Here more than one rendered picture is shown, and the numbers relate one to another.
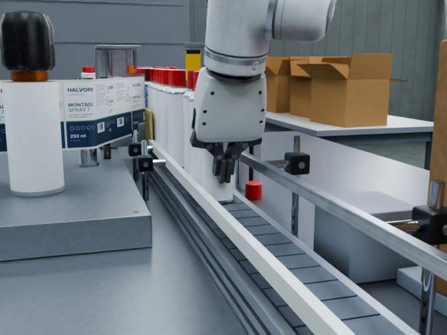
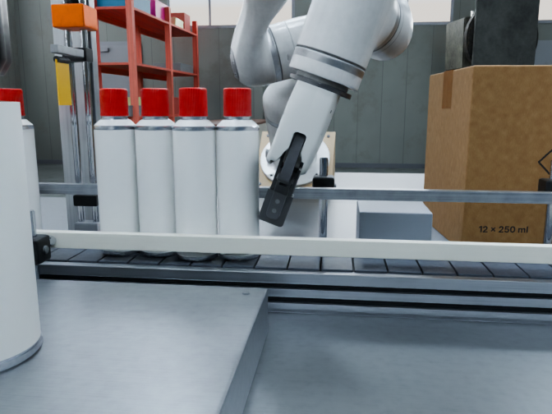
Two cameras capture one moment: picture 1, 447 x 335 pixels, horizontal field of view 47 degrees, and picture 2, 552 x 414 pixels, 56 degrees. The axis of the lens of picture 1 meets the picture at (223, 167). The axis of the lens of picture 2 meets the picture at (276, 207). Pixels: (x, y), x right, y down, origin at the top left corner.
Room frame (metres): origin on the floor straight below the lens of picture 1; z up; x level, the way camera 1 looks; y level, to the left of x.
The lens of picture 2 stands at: (0.51, 0.58, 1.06)
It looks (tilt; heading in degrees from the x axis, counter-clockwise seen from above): 11 degrees down; 292
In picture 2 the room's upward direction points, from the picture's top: straight up
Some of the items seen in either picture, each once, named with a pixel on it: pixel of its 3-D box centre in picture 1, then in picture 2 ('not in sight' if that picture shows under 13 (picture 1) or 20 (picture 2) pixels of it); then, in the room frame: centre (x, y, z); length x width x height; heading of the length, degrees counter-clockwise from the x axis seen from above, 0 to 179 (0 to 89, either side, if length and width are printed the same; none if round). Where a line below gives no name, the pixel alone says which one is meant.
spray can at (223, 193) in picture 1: (217, 137); (238, 174); (0.80, 0.01, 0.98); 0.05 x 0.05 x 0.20
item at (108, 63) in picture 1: (120, 96); not in sight; (1.39, 0.28, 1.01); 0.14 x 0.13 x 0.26; 16
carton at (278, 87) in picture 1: (284, 84); not in sight; (3.59, -0.42, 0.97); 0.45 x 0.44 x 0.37; 109
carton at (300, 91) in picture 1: (322, 86); not in sight; (3.21, -0.62, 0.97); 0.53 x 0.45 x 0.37; 108
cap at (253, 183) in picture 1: (253, 190); not in sight; (1.00, -0.06, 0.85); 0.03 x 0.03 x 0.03
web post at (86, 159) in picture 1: (86, 121); not in sight; (1.09, 0.29, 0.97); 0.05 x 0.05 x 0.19
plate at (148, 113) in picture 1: (148, 126); not in sight; (1.29, 0.19, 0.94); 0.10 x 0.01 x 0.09; 16
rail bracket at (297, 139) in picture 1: (283, 193); (323, 219); (0.72, -0.09, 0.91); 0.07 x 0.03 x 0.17; 106
